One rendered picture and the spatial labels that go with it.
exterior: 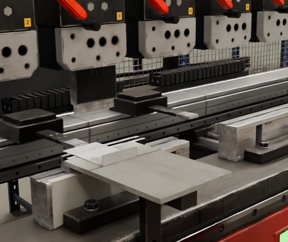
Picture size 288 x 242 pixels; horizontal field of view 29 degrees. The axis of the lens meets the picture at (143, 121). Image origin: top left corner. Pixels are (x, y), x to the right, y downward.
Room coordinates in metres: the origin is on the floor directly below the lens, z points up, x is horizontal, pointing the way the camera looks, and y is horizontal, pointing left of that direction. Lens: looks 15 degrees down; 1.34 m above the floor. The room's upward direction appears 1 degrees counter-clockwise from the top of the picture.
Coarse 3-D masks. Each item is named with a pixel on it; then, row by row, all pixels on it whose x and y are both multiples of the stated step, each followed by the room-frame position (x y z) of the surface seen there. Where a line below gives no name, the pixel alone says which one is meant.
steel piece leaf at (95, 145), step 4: (88, 144) 1.09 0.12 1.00; (92, 144) 1.09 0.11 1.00; (96, 144) 1.09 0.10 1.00; (100, 144) 1.09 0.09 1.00; (72, 148) 1.06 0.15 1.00; (76, 148) 1.06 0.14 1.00; (80, 148) 1.06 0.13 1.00; (84, 148) 1.06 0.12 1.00; (88, 148) 1.06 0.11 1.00; (92, 148) 1.06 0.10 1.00; (68, 152) 1.04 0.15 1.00; (72, 152) 1.04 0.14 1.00; (76, 152) 1.04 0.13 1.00
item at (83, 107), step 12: (72, 72) 1.03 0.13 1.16; (84, 72) 1.04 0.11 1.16; (96, 72) 1.06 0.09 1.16; (108, 72) 1.08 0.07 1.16; (72, 84) 1.03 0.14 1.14; (84, 84) 1.04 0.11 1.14; (96, 84) 1.06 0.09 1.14; (108, 84) 1.08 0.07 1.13; (72, 96) 1.04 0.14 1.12; (84, 96) 1.04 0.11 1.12; (96, 96) 1.06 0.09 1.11; (108, 96) 1.08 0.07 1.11; (84, 108) 1.05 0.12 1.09; (96, 108) 1.07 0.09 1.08
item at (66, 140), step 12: (0, 120) 1.22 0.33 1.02; (12, 120) 1.19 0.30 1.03; (24, 120) 1.18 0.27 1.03; (36, 120) 1.20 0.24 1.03; (48, 120) 1.22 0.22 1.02; (60, 120) 1.23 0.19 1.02; (0, 132) 1.21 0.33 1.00; (12, 132) 1.17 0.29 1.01; (24, 132) 1.16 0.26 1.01; (36, 132) 1.18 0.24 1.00; (48, 132) 1.18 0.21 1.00; (60, 132) 1.23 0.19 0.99; (60, 144) 1.11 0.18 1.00; (72, 144) 1.08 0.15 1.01; (84, 144) 1.09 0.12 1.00
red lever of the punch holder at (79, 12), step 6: (60, 0) 0.93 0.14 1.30; (66, 0) 0.93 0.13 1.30; (72, 0) 0.94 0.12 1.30; (66, 6) 0.94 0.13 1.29; (72, 6) 0.94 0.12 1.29; (78, 6) 0.95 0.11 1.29; (72, 12) 0.95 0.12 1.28; (78, 12) 0.95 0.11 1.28; (84, 12) 0.96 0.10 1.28; (78, 18) 0.96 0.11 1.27; (84, 18) 0.96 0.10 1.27; (84, 24) 0.98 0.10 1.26; (90, 24) 0.97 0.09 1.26; (96, 24) 0.97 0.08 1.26; (90, 30) 0.98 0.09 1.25; (96, 30) 0.97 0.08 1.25
